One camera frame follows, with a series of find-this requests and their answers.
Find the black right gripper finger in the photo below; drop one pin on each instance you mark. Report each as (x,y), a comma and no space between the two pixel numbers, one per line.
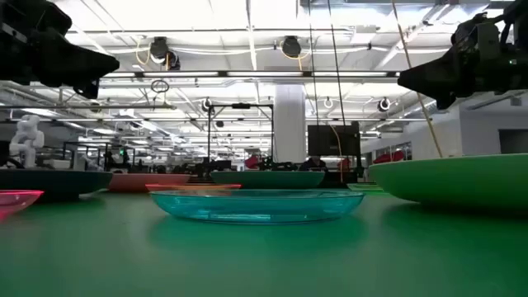
(445,76)
(446,101)

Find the ceiling light rail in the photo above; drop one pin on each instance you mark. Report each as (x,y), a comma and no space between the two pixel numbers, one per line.
(305,74)

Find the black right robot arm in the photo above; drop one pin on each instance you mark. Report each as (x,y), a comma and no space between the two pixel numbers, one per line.
(520,12)

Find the transparent orange plastic plate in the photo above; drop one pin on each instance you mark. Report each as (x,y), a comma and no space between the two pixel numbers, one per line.
(194,187)

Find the black monitor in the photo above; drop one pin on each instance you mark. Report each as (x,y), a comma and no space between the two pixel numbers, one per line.
(332,140)

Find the dark teal plastic plate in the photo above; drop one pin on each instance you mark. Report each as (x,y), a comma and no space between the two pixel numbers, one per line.
(268,179)

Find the transparent blue plastic plate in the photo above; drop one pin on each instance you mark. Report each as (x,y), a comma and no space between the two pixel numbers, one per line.
(255,208)

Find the transparent green plastic plate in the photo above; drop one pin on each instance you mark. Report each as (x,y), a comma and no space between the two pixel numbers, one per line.
(363,187)

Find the white building column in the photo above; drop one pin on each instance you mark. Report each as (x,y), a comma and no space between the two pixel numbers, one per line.
(290,123)

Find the white humanoid robot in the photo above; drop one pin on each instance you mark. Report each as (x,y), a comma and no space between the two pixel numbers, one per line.
(26,140)

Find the salmon pink plastic plate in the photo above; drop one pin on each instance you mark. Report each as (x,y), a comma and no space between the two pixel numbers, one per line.
(140,182)

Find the dark navy plastic plate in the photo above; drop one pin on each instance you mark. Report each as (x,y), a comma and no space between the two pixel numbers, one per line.
(53,183)

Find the red seat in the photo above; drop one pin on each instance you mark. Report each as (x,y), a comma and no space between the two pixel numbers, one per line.
(251,161)
(387,157)

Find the transparent pink plastic plate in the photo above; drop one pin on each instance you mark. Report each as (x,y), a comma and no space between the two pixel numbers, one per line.
(14,202)

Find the large light green plate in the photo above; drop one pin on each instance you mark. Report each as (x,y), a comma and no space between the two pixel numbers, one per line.
(453,181)

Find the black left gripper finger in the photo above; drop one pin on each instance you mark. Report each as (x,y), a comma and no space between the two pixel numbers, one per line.
(88,90)
(78,62)

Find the black metal frame rig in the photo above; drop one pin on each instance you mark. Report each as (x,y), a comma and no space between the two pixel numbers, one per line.
(241,105)

